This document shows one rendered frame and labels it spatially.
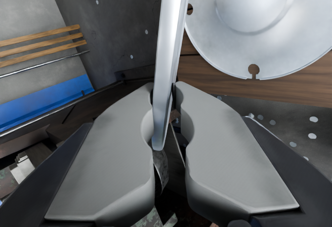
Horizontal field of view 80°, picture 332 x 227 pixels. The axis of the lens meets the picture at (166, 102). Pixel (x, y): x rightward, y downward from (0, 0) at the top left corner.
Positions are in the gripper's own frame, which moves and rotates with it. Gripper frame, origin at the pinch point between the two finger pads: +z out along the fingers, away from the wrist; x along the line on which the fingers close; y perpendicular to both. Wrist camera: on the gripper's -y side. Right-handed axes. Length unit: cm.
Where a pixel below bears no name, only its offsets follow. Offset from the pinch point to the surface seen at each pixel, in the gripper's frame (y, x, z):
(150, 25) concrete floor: 17, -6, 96
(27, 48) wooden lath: 34, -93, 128
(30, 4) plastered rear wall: 11, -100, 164
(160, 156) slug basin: 52, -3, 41
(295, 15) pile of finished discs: 0.3, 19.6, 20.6
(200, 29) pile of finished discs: 4.5, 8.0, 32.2
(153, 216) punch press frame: 57, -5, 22
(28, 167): 40, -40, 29
